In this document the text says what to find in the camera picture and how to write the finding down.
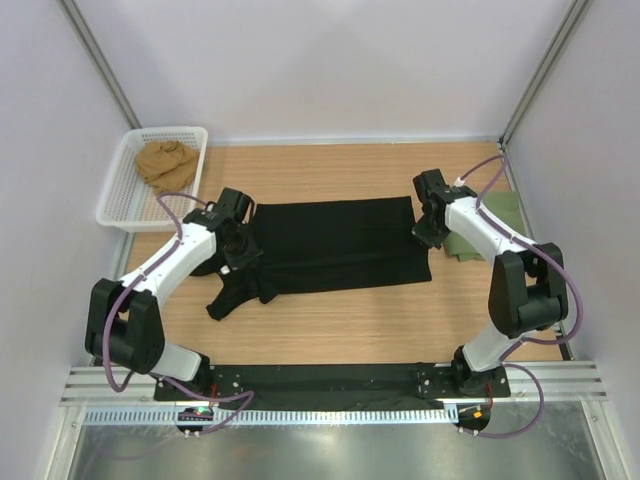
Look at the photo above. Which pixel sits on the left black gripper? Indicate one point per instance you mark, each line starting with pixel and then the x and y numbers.
pixel 250 255

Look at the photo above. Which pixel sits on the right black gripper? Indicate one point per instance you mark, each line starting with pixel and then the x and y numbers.
pixel 421 233

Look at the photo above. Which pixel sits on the green tank top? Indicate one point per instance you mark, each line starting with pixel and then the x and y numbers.
pixel 490 229

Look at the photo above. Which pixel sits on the black tank top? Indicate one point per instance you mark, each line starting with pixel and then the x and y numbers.
pixel 326 246

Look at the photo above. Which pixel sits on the white plastic basket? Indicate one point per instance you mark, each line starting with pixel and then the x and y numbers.
pixel 127 203

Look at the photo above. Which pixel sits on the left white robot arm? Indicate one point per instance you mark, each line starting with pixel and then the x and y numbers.
pixel 124 326

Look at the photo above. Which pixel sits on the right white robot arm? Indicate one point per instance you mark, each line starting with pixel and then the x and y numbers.
pixel 528 292

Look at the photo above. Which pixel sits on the orange garment in basket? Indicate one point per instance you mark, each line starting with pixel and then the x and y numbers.
pixel 167 166

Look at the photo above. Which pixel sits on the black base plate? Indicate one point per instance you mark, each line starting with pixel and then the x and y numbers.
pixel 280 386

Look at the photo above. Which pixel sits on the slotted grey cable duct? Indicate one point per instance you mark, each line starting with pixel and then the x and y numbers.
pixel 183 415

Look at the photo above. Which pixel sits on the aluminium frame rail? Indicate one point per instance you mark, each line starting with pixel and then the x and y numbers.
pixel 560 381

